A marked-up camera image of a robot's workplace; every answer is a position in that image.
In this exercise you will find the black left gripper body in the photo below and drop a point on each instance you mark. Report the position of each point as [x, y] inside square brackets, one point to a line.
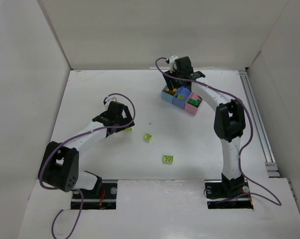
[125, 122]

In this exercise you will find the light green small lego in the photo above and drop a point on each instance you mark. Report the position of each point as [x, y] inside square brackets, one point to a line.
[148, 137]

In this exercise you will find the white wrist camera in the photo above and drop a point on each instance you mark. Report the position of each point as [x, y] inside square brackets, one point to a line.
[171, 61]
[107, 100]

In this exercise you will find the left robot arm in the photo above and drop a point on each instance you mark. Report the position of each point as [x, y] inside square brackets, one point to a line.
[60, 163]

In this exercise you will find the aluminium rail right side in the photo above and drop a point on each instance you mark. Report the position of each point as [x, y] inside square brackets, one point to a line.
[270, 163]

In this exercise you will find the light green curved lego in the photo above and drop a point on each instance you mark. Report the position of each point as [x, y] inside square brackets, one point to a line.
[128, 129]

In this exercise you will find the light green studded lego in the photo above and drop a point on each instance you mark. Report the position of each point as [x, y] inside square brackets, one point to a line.
[168, 159]

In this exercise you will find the yellow studded lego brick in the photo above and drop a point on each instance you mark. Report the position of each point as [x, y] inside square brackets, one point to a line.
[170, 92]

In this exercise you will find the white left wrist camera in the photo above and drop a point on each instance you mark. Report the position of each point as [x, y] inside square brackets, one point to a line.
[107, 100]

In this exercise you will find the light blue container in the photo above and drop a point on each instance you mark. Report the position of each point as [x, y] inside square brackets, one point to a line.
[166, 97]

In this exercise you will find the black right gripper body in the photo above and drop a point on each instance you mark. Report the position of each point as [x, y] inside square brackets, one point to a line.
[173, 81]

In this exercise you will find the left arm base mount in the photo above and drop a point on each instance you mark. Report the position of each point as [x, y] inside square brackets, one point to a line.
[98, 194]

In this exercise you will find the purple blue container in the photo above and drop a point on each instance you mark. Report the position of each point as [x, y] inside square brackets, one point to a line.
[181, 103]

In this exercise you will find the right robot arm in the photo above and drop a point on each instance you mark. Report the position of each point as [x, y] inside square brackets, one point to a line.
[229, 124]

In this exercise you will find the dark green lego brick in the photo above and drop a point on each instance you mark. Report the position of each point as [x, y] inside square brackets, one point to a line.
[197, 103]

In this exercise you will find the pink container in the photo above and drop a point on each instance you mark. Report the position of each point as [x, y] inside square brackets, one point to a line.
[190, 108]

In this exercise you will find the green lego plate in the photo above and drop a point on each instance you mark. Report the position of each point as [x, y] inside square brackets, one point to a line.
[192, 102]

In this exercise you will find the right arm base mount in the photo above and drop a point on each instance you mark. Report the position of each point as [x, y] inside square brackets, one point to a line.
[227, 194]

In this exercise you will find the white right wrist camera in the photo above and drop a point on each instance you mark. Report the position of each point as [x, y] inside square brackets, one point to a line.
[171, 61]

